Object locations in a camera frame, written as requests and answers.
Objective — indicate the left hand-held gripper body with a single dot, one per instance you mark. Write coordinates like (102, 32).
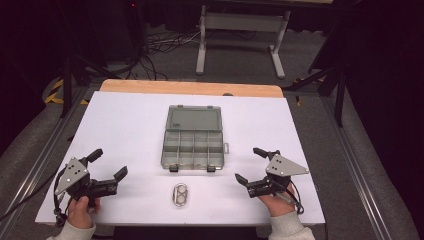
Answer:
(74, 173)

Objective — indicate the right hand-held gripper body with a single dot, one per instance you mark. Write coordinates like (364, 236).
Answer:
(283, 166)

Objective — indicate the grey plastic compartment box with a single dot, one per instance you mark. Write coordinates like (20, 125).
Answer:
(193, 140)

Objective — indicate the small clear oval case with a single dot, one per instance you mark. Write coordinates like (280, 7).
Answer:
(180, 195)

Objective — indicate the person's right hand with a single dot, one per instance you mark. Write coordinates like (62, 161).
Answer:
(278, 205)

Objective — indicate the person's left hand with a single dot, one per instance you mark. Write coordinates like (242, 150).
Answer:
(80, 213)

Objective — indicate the white table mat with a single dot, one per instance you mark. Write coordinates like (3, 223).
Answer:
(133, 133)

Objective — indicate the yellow black hazard tape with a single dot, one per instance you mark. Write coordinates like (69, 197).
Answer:
(55, 95)

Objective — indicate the black metal stand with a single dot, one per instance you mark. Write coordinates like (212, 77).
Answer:
(336, 86)
(68, 86)

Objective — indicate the aluminium floor rail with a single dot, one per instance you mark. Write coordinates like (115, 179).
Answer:
(356, 173)
(40, 160)

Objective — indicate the white metal table frame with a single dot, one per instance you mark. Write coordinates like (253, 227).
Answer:
(240, 22)

